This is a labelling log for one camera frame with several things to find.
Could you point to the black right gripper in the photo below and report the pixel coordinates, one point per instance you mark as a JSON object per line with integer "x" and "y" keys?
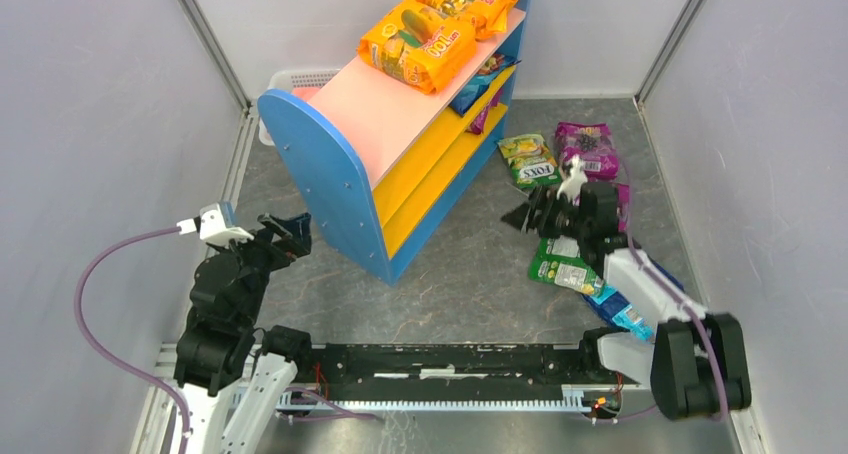
{"x": 546, "y": 211}

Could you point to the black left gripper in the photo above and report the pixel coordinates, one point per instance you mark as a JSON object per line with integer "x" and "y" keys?
{"x": 275, "y": 235}

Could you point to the yellow green Fox's candy bag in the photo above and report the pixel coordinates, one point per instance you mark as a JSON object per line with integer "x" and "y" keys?
{"x": 530, "y": 160}

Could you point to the purple candy bag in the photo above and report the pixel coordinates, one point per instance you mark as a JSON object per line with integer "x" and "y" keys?
{"x": 621, "y": 202}
{"x": 593, "y": 143}
{"x": 478, "y": 124}

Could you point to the blue Slendy candy bag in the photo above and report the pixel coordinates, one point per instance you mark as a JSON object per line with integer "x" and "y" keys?
{"x": 481, "y": 81}

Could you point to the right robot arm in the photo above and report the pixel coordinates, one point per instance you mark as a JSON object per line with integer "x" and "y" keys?
{"x": 696, "y": 365}

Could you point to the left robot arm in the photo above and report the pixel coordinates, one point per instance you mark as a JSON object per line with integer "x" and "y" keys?
{"x": 229, "y": 372}

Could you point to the purple candy bag top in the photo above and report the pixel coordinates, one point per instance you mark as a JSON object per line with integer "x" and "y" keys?
{"x": 593, "y": 143}

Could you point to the blue pink yellow shelf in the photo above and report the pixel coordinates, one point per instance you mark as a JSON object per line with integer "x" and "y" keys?
{"x": 381, "y": 165}

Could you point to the white plastic basket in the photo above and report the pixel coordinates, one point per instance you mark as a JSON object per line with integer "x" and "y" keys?
{"x": 283, "y": 107}

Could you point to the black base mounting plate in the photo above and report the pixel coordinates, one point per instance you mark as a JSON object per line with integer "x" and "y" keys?
{"x": 453, "y": 372}

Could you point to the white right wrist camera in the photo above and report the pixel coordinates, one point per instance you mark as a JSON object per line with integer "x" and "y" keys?
{"x": 573, "y": 178}

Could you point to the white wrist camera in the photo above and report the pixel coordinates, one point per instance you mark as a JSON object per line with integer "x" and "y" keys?
{"x": 215, "y": 225}
{"x": 573, "y": 178}

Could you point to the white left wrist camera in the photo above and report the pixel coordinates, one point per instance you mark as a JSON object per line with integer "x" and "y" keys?
{"x": 215, "y": 225}

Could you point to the white slotted cable duct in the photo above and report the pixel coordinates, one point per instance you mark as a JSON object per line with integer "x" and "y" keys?
{"x": 570, "y": 401}

